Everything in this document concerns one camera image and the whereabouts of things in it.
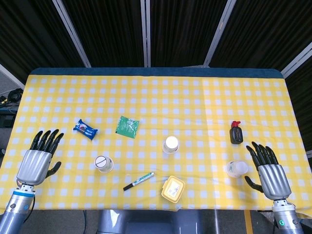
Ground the grey robot torso base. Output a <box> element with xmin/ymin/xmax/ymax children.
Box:
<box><xmin>97</xmin><ymin>209</ymin><xmax>216</xmax><ymax>234</ymax></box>

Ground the black cable bundle on floor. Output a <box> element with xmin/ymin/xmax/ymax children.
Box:
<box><xmin>0</xmin><ymin>88</ymin><xmax>24</xmax><ymax>107</ymax></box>

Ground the blue felt table cover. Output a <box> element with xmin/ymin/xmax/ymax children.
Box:
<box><xmin>29</xmin><ymin>67</ymin><xmax>286</xmax><ymax>80</ymax></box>

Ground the white partition frame post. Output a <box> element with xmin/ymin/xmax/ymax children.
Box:
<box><xmin>0</xmin><ymin>62</ymin><xmax>25</xmax><ymax>90</ymax></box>
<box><xmin>139</xmin><ymin>0</ymin><xmax>151</xmax><ymax>67</ymax></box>
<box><xmin>280</xmin><ymin>41</ymin><xmax>312</xmax><ymax>78</ymax></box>
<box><xmin>52</xmin><ymin>0</ymin><xmax>92</xmax><ymax>68</ymax></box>
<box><xmin>203</xmin><ymin>0</ymin><xmax>235</xmax><ymax>67</ymax></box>

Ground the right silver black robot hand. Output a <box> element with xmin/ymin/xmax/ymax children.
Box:
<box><xmin>244</xmin><ymin>141</ymin><xmax>293</xmax><ymax>201</ymax></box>

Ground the green foil sachet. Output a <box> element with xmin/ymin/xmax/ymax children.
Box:
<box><xmin>115</xmin><ymin>116</ymin><xmax>140</xmax><ymax>139</ymax></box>

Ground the paper cup with circled base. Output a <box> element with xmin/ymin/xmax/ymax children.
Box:
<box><xmin>94</xmin><ymin>155</ymin><xmax>115</xmax><ymax>174</ymax></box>

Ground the blue cookie packet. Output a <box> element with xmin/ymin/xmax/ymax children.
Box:
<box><xmin>73</xmin><ymin>118</ymin><xmax>98</xmax><ymax>141</ymax></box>

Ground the paper cup with green leaves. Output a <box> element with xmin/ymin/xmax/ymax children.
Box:
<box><xmin>162</xmin><ymin>136</ymin><xmax>179</xmax><ymax>155</ymax></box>

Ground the green white marker pen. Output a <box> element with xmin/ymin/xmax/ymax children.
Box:
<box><xmin>123</xmin><ymin>172</ymin><xmax>155</xmax><ymax>192</ymax></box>

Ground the black bottle with red cap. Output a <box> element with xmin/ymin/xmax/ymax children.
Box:
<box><xmin>229</xmin><ymin>120</ymin><xmax>244</xmax><ymax>145</ymax></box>

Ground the yellow lidded box with label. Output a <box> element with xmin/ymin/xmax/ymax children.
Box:
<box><xmin>160</xmin><ymin>175</ymin><xmax>186</xmax><ymax>203</ymax></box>

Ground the yellow white checkered tablecloth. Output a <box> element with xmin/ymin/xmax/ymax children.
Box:
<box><xmin>0</xmin><ymin>74</ymin><xmax>312</xmax><ymax>219</ymax></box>

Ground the black curtain panel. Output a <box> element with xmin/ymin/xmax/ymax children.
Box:
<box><xmin>149</xmin><ymin>0</ymin><xmax>229</xmax><ymax>67</ymax></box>
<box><xmin>62</xmin><ymin>0</ymin><xmax>147</xmax><ymax>68</ymax></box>
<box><xmin>0</xmin><ymin>0</ymin><xmax>85</xmax><ymax>78</ymax></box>
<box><xmin>210</xmin><ymin>0</ymin><xmax>312</xmax><ymax>72</ymax></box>

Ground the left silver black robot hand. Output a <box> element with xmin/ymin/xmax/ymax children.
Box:
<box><xmin>16</xmin><ymin>129</ymin><xmax>64</xmax><ymax>188</ymax></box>

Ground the paper cup with blue flower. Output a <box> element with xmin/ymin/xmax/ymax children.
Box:
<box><xmin>226</xmin><ymin>160</ymin><xmax>249</xmax><ymax>178</ymax></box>

